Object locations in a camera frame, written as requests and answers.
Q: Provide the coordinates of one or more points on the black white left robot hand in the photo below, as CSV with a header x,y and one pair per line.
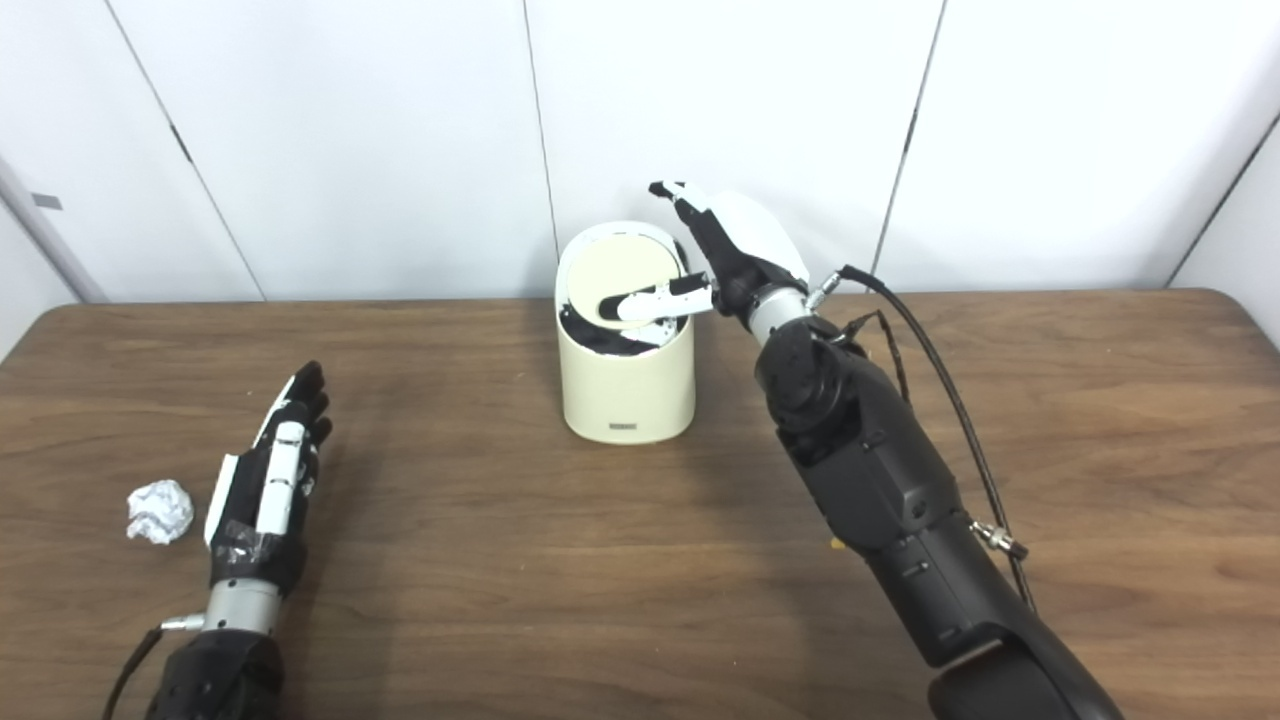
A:
x,y
250,510

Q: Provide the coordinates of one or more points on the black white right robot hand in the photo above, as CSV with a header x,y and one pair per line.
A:
x,y
745,250

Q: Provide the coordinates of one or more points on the white paper ball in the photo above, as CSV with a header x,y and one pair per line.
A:
x,y
160,512

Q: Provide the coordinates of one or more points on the cream round bin lid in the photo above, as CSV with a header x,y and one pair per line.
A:
x,y
620,262

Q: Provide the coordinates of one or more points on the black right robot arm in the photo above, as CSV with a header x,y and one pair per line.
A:
x,y
870,470

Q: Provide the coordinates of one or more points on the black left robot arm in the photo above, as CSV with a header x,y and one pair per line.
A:
x,y
215,680

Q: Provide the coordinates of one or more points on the black bin liner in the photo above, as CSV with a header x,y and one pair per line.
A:
x,y
600,343

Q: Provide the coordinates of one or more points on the cream-colored bin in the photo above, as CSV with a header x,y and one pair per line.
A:
x,y
625,395

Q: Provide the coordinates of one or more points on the grey wall corner strip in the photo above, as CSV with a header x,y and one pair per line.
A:
x,y
45,238

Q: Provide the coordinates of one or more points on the small grey wall label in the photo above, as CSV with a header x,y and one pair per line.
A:
x,y
47,201

